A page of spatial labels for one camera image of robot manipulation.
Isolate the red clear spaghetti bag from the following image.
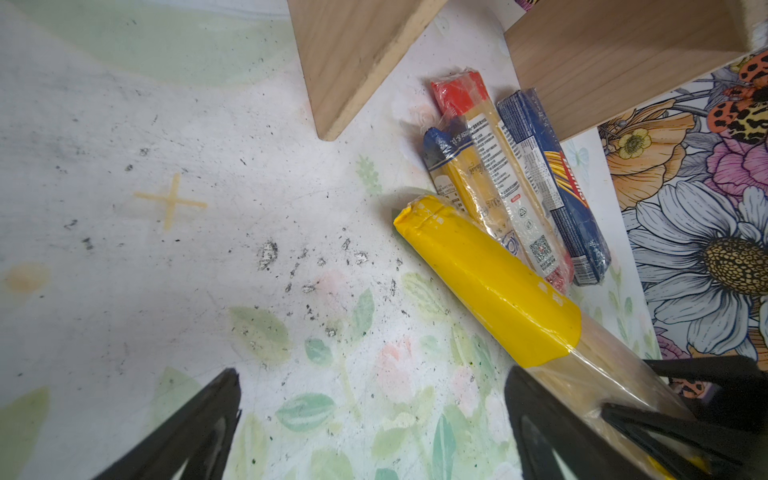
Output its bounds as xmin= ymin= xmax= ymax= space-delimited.
xmin=431 ymin=70 xmax=573 ymax=294

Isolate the blue gold spaghetti bag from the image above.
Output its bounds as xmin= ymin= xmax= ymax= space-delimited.
xmin=422 ymin=117 xmax=529 ymax=265

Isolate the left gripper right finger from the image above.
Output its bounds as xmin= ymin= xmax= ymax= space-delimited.
xmin=504 ymin=365 xmax=648 ymax=479

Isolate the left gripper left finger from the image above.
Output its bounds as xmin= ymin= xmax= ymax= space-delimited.
xmin=97 ymin=368 xmax=241 ymax=479

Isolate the yellow spaghetti bag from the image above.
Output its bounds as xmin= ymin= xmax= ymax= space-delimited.
xmin=392 ymin=193 xmax=715 ymax=480

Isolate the blue Barilla spaghetti box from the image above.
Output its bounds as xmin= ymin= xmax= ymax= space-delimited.
xmin=496 ymin=89 xmax=611 ymax=286

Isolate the wooden two-tier shelf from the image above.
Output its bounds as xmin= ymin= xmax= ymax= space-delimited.
xmin=289 ymin=1 xmax=767 ymax=141

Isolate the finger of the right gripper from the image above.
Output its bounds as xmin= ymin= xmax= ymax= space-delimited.
xmin=601 ymin=404 xmax=767 ymax=479
xmin=645 ymin=356 xmax=767 ymax=432

